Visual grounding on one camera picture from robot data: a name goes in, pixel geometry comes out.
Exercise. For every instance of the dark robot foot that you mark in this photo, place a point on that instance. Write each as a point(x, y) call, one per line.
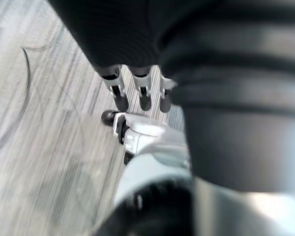
point(107, 117)

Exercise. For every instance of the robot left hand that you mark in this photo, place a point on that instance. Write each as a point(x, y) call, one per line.
point(211, 61)

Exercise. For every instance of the silver robot leg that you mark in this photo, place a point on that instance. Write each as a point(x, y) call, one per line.
point(152, 169)

